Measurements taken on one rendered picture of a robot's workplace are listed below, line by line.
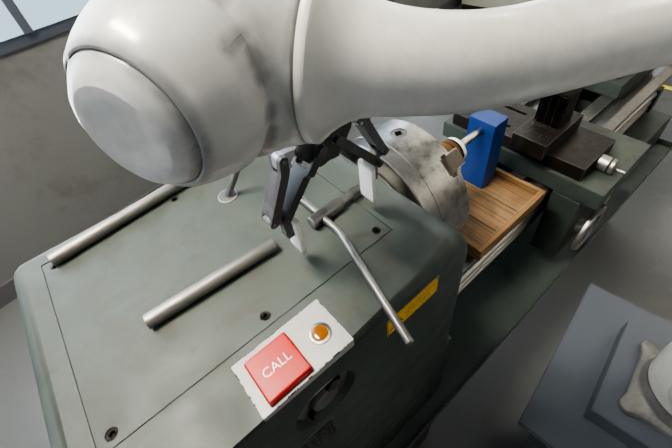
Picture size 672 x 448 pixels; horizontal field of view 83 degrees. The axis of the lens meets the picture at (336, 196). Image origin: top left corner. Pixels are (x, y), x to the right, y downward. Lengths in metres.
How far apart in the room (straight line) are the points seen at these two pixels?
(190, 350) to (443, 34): 0.47
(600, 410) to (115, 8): 1.02
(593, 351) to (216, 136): 1.07
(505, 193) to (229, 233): 0.83
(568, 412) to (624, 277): 1.34
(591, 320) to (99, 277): 1.09
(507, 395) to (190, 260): 1.49
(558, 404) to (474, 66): 0.93
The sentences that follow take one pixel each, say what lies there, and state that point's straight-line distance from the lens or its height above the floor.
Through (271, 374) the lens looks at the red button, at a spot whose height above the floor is 1.27.
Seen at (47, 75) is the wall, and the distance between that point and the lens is 2.36.
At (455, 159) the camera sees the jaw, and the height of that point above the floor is 1.18.
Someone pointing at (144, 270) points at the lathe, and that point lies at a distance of 0.66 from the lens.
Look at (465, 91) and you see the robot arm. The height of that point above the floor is 1.61.
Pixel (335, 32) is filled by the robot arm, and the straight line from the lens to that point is 0.19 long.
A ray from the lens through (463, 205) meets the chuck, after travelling 0.82.
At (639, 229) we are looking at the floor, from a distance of 2.57.
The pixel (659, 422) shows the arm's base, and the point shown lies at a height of 0.82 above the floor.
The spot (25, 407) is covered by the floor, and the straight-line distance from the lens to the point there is 2.40.
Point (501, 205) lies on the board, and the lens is 1.17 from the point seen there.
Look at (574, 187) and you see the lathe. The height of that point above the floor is 0.91.
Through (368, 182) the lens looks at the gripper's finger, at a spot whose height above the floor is 1.33.
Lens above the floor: 1.71
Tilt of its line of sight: 45 degrees down
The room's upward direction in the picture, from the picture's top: 9 degrees counter-clockwise
